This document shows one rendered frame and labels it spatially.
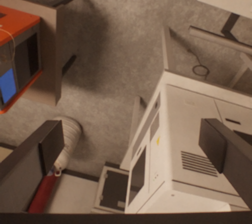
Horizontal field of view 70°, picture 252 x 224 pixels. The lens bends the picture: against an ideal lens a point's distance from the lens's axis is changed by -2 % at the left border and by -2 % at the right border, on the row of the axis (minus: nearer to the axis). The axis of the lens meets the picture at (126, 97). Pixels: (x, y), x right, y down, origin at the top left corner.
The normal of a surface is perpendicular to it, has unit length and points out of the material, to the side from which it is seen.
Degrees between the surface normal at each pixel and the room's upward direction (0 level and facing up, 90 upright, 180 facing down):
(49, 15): 0
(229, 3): 0
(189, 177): 90
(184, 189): 90
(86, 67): 0
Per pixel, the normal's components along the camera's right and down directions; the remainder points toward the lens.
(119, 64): -0.13, 0.62
